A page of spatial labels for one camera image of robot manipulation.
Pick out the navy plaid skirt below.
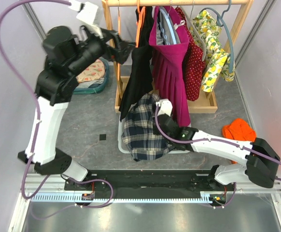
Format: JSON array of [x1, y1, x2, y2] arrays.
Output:
[[121, 93, 174, 161]]

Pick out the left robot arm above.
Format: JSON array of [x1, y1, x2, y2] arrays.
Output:
[[18, 25, 136, 190]]

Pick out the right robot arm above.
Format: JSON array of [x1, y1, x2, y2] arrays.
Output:
[[155, 114, 280, 190]]

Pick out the black pleated skirt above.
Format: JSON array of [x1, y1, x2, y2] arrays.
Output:
[[119, 6, 154, 121]]

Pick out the magenta skirt grey lining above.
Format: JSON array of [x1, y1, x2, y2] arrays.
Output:
[[149, 6, 191, 127]]

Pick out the light blue hanger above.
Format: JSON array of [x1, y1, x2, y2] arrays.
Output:
[[156, 6, 181, 45]]

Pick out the red polka dot skirt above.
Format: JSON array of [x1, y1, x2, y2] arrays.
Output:
[[175, 7, 205, 101]]

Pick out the grey hanger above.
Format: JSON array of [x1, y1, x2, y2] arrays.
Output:
[[178, 5, 206, 61]]

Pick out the slate blue hanger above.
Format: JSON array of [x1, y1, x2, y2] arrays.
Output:
[[202, 0, 234, 74]]

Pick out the floral pink cloth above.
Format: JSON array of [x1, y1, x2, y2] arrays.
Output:
[[77, 59, 105, 84]]

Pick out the wooden clothes rack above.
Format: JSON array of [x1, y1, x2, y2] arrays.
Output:
[[101, 0, 253, 114]]

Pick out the white perforated basket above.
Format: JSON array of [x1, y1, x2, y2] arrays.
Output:
[[117, 120, 189, 154]]

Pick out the teal laundry basket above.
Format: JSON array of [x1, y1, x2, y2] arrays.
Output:
[[73, 58, 110, 95]]

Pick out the small black floor square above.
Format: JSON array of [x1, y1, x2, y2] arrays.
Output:
[[99, 134, 107, 141]]

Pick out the orange cloth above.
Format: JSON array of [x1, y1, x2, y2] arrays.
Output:
[[222, 118, 257, 142]]

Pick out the lemon print garment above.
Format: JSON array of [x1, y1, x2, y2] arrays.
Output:
[[190, 10, 235, 93]]

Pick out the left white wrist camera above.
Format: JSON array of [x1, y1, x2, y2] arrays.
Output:
[[69, 0, 101, 34]]

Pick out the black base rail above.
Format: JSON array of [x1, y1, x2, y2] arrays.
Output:
[[64, 170, 234, 198]]

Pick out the white cable duct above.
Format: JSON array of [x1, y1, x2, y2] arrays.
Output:
[[31, 192, 212, 203]]

